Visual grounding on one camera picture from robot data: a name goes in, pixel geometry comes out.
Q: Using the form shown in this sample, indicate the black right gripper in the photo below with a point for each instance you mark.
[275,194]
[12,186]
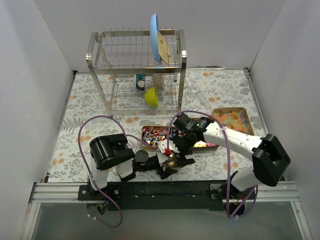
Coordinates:
[180,147]

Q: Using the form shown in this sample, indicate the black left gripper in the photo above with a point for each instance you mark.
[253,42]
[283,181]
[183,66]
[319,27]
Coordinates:
[163,169]

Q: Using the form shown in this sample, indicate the gold jar lid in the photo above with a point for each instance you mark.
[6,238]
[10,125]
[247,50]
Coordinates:
[173,162]

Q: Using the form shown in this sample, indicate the black tin with star candies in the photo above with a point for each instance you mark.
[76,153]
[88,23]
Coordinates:
[207,146]

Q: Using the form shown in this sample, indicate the gold tin with lollipops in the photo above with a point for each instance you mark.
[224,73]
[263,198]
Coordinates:
[153,136]

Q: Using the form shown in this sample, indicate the gold tin with popsicle candies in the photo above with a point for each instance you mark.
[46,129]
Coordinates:
[235,118]

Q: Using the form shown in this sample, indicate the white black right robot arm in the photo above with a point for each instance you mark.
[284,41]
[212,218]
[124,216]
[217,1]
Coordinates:
[268,156]

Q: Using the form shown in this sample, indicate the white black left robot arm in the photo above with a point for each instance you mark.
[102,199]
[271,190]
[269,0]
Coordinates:
[112,151]

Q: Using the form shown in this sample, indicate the green bowl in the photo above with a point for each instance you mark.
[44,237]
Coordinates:
[151,97]

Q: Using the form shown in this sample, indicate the patterned paper cup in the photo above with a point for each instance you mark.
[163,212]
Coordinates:
[158,80]

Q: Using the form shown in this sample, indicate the teal white cup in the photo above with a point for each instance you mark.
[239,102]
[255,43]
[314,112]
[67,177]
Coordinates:
[140,81]

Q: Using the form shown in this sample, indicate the floral table mat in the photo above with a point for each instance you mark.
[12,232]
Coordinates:
[85,119]

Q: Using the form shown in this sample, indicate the beige patterned plate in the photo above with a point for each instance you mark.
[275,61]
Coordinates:
[163,49]

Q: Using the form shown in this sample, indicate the stainless steel dish rack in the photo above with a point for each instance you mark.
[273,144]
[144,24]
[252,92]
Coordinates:
[114,58]

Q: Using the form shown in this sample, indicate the blue plate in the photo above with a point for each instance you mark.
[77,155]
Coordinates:
[154,29]

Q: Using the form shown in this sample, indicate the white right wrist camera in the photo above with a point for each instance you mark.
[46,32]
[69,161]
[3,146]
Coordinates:
[167,147]

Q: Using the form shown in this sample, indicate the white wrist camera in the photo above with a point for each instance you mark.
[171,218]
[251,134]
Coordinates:
[167,147]
[162,158]

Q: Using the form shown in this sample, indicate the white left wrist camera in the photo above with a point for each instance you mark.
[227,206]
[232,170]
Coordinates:
[162,158]

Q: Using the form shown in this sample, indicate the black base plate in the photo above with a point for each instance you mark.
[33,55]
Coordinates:
[164,195]

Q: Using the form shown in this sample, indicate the aluminium frame rail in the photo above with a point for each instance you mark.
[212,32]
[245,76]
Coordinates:
[285,191]

